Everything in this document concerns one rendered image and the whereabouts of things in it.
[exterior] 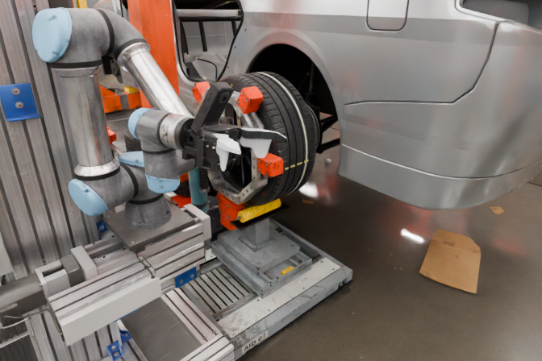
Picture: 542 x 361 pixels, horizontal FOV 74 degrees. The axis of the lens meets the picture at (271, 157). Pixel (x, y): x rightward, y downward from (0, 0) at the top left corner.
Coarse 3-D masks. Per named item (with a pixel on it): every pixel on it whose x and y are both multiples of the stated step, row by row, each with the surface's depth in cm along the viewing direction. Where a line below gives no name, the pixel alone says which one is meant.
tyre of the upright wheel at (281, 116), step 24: (264, 72) 177; (264, 96) 155; (288, 96) 162; (264, 120) 156; (288, 120) 156; (288, 144) 156; (312, 144) 165; (288, 168) 159; (312, 168) 172; (264, 192) 169; (288, 192) 175
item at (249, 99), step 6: (246, 90) 148; (252, 90) 150; (258, 90) 151; (240, 96) 150; (246, 96) 147; (252, 96) 148; (258, 96) 149; (240, 102) 152; (246, 102) 148; (252, 102) 149; (258, 102) 151; (240, 108) 153; (246, 108) 150; (252, 108) 152; (258, 108) 155
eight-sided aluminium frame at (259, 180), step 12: (204, 96) 174; (240, 120) 155; (252, 120) 155; (252, 156) 155; (252, 168) 157; (216, 180) 189; (252, 180) 159; (264, 180) 159; (228, 192) 179; (240, 192) 170; (252, 192) 163
